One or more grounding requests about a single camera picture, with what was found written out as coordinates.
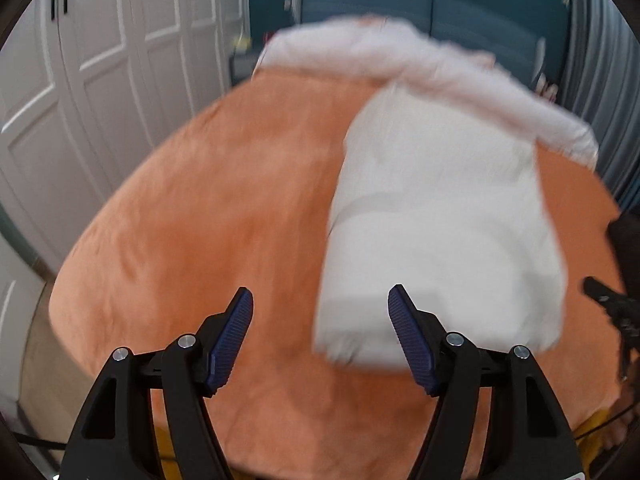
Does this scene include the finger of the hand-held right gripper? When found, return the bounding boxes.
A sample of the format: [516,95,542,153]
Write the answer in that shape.
[582,276,640,346]

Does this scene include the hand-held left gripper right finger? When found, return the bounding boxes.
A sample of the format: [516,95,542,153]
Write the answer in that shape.
[388,284,583,480]

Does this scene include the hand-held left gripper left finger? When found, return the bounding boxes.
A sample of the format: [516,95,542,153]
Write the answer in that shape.
[59,286,255,480]

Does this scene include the white garment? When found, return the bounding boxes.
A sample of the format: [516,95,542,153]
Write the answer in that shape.
[312,82,569,372]

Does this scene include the dark cloth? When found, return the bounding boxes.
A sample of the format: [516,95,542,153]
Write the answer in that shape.
[606,212,640,286]

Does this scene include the orange blanket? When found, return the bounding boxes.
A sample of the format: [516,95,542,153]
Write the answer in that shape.
[47,67,631,480]

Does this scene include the grey curtain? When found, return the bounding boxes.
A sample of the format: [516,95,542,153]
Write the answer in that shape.
[560,0,640,201]

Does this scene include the white fluffy blanket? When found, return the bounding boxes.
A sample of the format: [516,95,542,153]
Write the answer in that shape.
[252,14,601,168]

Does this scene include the grey nightstand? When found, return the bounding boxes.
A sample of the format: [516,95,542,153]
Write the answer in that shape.
[229,52,262,84]

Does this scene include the white panelled wardrobe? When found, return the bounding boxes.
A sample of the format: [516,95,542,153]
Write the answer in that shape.
[0,0,248,411]

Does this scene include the black cable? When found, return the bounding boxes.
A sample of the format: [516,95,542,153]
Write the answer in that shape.
[10,429,68,450]

